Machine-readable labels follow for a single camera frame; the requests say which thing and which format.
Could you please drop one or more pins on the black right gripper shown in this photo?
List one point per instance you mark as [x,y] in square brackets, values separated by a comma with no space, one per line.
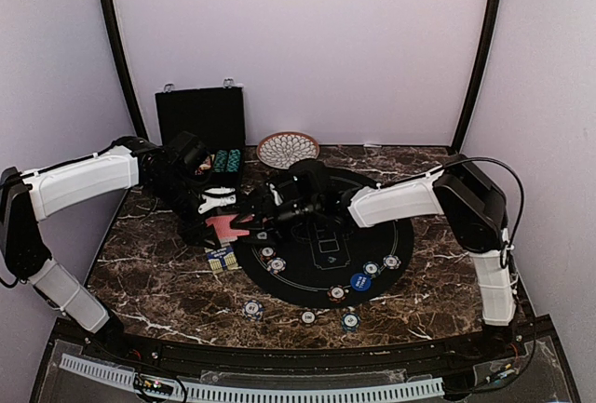
[262,208]

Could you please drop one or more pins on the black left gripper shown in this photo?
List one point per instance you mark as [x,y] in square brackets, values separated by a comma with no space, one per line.
[196,229]

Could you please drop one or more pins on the red playing card deck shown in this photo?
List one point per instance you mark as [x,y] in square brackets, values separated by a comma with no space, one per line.
[223,229]

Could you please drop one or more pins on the blue tan chip stack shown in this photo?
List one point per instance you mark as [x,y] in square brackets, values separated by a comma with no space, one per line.
[253,310]

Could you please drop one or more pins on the brown white chip stack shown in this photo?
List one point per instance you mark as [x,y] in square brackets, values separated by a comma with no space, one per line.
[308,317]

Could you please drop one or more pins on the blue small blind button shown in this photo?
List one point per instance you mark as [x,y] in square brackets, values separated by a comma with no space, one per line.
[360,282]

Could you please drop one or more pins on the blue green chip stack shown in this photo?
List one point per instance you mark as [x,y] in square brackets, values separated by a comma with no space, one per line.
[350,322]

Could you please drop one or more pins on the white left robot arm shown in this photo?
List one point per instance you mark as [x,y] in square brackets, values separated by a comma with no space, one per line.
[31,197]

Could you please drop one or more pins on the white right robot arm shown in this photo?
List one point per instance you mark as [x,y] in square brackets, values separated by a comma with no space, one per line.
[471,207]

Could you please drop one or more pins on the green chip row left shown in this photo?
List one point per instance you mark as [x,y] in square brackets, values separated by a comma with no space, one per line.
[220,161]

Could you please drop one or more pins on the green chip row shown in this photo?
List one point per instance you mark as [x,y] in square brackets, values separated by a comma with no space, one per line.
[220,161]
[233,161]

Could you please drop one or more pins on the green chip row right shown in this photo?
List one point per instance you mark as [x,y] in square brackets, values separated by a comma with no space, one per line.
[233,161]

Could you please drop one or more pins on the patterned ceramic plate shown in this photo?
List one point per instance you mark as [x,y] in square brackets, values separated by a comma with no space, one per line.
[281,150]

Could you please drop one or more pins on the round black poker mat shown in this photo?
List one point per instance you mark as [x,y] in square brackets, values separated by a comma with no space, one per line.
[318,259]

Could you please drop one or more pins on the black poker chip case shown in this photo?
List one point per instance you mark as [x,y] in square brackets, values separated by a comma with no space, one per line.
[214,114]

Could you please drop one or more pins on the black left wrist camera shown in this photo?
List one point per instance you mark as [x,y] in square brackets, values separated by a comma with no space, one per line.
[188,152]

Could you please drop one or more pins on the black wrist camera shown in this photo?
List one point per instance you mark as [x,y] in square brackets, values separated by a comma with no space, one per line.
[188,152]
[312,179]

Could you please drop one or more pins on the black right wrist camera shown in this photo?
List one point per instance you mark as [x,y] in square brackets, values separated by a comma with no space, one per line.
[312,179]

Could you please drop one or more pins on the white cable tray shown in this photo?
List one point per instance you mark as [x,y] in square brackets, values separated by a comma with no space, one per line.
[228,387]

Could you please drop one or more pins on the black corner frame post left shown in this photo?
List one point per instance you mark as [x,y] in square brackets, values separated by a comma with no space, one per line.
[122,68]

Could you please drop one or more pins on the black corner frame post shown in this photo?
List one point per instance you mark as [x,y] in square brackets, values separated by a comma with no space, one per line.
[122,68]
[477,74]

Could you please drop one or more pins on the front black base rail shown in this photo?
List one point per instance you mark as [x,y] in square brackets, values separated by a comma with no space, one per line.
[450,357]

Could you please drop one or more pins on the black corner frame post right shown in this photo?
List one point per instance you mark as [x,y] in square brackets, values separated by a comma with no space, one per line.
[477,74]

